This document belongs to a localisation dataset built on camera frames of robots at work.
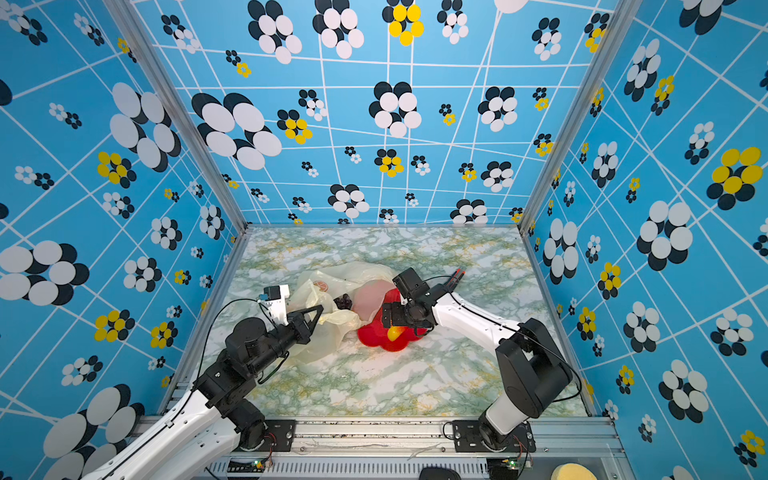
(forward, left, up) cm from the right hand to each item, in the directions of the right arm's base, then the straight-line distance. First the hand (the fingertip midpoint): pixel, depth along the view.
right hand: (398, 319), depth 88 cm
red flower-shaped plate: (-2, +7, -6) cm, 9 cm away
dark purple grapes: (+5, +17, +1) cm, 18 cm away
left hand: (-6, +18, +17) cm, 25 cm away
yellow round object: (-35, -40, -4) cm, 54 cm away
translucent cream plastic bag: (+6, +15, +5) cm, 17 cm away
